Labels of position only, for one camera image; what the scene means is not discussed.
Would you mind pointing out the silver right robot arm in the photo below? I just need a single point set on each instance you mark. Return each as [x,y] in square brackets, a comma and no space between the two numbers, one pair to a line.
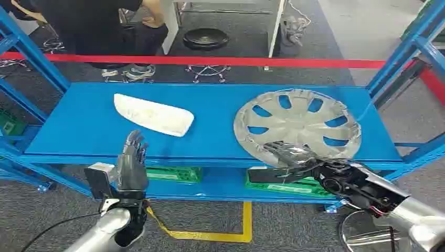
[399,208]

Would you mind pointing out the yellow floor tape line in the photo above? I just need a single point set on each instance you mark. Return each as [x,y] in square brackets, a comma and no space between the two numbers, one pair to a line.
[247,222]

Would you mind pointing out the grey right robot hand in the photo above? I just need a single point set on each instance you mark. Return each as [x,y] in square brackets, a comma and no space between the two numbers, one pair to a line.
[292,154]

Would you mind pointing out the green plastic crate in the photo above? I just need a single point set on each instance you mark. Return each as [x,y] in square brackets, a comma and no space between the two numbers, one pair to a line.
[10,123]
[174,175]
[288,190]

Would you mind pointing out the person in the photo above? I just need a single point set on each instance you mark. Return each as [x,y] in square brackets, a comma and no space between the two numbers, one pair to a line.
[87,27]

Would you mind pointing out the grey crumpled bag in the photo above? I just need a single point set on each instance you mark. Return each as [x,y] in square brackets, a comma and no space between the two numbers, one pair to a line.
[293,29]

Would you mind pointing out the silver wheel hubcap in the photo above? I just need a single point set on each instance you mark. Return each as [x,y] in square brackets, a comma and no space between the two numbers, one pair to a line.
[299,118]

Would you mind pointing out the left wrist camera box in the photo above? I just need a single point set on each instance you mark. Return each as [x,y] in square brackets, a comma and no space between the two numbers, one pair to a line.
[99,181]

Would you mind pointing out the white plastic car part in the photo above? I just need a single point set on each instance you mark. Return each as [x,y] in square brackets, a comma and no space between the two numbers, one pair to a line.
[153,116]

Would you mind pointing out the blue metal shelf rack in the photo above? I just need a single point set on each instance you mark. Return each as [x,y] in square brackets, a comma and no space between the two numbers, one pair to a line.
[87,132]

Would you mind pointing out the red barrier tape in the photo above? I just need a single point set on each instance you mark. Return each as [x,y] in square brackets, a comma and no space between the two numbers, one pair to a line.
[208,61]

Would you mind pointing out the white desk frame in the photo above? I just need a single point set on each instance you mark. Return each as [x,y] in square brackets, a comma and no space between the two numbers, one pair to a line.
[276,27]

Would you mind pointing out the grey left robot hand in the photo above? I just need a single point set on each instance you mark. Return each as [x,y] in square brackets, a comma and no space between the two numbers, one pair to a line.
[132,170]

